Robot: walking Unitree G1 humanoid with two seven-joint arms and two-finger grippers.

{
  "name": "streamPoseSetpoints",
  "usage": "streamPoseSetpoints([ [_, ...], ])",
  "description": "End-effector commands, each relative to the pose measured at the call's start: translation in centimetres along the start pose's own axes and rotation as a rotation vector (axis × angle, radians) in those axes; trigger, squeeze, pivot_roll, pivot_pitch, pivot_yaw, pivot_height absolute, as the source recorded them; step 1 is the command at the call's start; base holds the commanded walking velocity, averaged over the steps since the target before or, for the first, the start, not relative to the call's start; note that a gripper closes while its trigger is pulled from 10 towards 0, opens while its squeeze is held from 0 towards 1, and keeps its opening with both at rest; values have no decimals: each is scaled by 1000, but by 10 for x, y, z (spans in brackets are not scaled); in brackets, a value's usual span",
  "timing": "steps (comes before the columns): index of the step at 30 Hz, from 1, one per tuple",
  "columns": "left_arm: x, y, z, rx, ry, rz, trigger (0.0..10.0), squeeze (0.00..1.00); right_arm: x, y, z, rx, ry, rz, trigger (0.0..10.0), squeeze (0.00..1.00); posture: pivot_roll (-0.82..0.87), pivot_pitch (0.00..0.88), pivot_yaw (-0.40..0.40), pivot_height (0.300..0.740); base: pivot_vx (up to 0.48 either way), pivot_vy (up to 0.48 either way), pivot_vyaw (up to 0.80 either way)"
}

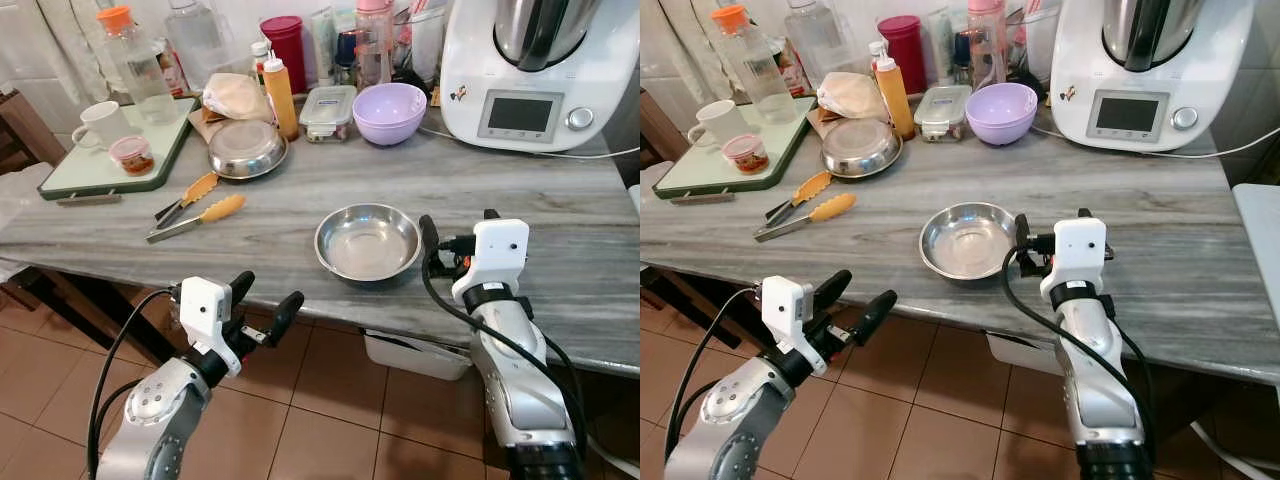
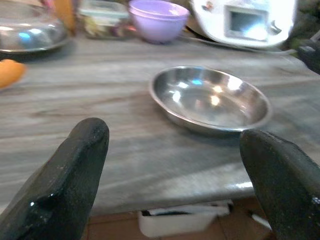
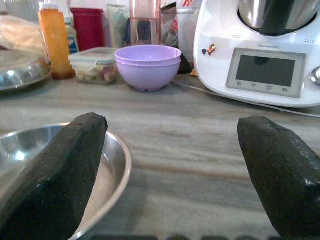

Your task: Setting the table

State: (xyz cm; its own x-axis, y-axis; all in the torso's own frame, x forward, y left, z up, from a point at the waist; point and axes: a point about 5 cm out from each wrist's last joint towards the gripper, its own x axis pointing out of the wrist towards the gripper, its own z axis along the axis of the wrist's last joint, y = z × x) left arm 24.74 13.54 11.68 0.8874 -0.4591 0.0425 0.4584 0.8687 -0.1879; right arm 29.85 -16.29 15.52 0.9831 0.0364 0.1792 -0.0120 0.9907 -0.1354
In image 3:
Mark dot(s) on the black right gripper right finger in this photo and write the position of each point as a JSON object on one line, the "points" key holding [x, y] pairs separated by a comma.
{"points": [[282, 175]]}

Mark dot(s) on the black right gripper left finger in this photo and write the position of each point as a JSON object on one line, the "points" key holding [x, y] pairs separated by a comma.
{"points": [[52, 180]]}

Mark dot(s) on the steel plate with flatbread bag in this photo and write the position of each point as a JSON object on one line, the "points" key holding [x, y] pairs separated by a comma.
{"points": [[20, 72]]}

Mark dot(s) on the clear food container with lid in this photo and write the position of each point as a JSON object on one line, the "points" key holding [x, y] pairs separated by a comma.
{"points": [[95, 66]]}

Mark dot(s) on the white kitchen food processor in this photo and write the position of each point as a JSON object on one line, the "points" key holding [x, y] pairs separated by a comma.
{"points": [[257, 55]]}

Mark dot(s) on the orange sauce squeeze bottle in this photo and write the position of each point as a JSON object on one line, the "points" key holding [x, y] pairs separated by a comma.
{"points": [[55, 42]]}

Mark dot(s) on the purple plastic bowl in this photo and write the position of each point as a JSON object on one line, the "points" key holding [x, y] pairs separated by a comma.
{"points": [[147, 56], [147, 75]]}

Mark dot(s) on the small white labelled bottle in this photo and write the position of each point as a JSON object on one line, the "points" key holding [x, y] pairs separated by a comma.
{"points": [[71, 35]]}

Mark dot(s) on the red plastic container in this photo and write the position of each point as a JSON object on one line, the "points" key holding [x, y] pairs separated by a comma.
{"points": [[88, 27]]}

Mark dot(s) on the pale green tube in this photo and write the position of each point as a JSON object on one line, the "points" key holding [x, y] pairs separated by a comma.
{"points": [[117, 25]]}

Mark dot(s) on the pink transparent tumbler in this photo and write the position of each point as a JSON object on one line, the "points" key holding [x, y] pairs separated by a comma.
{"points": [[145, 22]]}

